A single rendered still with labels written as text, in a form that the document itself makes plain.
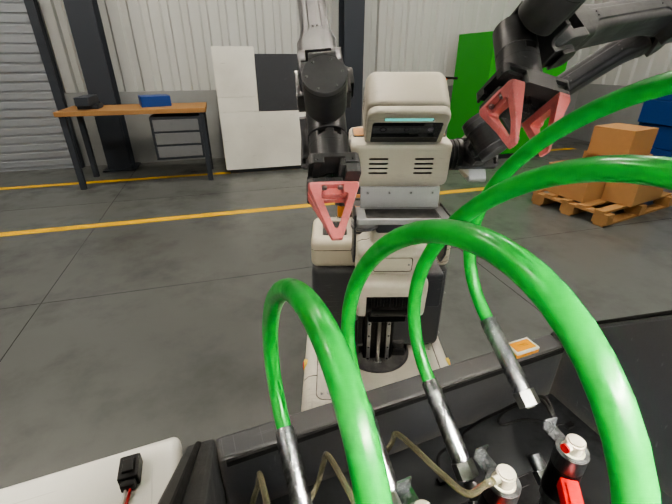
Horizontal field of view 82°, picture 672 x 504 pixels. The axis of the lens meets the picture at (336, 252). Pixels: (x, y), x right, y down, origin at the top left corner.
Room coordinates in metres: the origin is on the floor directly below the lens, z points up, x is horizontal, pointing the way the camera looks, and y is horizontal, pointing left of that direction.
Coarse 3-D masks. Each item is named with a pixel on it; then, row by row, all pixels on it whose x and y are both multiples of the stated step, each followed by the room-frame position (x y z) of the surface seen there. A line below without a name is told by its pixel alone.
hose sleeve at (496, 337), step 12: (492, 324) 0.34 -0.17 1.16; (492, 336) 0.33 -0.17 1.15; (504, 336) 0.33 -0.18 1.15; (492, 348) 0.33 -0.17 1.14; (504, 348) 0.32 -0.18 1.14; (504, 360) 0.31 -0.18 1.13; (516, 360) 0.31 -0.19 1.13; (504, 372) 0.30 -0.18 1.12; (516, 372) 0.30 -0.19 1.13; (516, 384) 0.29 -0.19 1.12; (528, 384) 0.29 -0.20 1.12
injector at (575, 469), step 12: (528, 456) 0.26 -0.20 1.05; (540, 456) 0.25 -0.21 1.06; (552, 456) 0.23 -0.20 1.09; (564, 456) 0.22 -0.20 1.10; (588, 456) 0.22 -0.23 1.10; (540, 468) 0.25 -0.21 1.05; (552, 468) 0.23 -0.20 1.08; (564, 468) 0.22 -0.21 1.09; (576, 468) 0.22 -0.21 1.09; (540, 480) 0.24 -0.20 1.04; (552, 480) 0.22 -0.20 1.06; (576, 480) 0.22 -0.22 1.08; (540, 492) 0.23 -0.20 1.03; (552, 492) 0.22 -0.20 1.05
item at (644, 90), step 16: (640, 80) 0.27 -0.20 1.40; (656, 80) 0.26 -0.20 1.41; (608, 96) 0.29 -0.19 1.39; (624, 96) 0.27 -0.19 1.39; (640, 96) 0.27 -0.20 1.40; (656, 96) 0.26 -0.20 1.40; (576, 112) 0.30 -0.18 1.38; (592, 112) 0.29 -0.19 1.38; (608, 112) 0.29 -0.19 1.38; (560, 128) 0.31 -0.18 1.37; (576, 128) 0.31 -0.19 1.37; (528, 144) 0.34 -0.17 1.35; (544, 144) 0.33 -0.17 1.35; (512, 160) 0.35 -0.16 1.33; (528, 160) 0.34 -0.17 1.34; (496, 176) 0.37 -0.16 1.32; (480, 224) 0.39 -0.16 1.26; (464, 256) 0.39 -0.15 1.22; (480, 288) 0.37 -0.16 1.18; (480, 304) 0.36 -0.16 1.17
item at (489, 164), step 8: (464, 144) 1.07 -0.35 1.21; (464, 152) 1.06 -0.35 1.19; (464, 160) 1.07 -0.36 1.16; (472, 160) 1.04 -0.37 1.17; (480, 160) 1.03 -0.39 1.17; (488, 160) 1.03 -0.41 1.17; (496, 160) 1.07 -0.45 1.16; (464, 168) 1.07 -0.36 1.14; (472, 168) 1.07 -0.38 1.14; (480, 168) 1.07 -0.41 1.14; (488, 168) 1.07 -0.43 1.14
